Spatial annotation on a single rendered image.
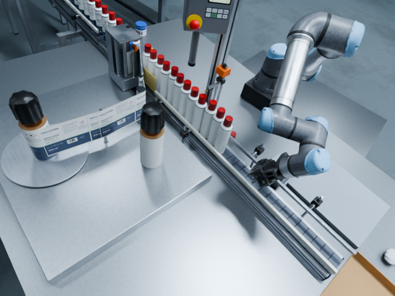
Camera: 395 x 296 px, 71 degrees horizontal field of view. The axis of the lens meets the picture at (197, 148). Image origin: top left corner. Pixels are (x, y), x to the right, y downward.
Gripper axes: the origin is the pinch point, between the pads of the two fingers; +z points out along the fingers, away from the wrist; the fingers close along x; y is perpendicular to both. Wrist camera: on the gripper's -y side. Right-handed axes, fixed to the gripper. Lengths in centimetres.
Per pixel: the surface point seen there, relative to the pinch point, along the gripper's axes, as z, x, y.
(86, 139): 24, -43, 46
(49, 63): 69, -97, 36
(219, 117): 1.2, -26.1, 1.2
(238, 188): 6.5, 3.6, 5.7
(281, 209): -4.1, 17.7, -0.5
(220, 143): 6.9, -16.5, 2.8
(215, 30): -10, -56, -8
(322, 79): 116, -14, -246
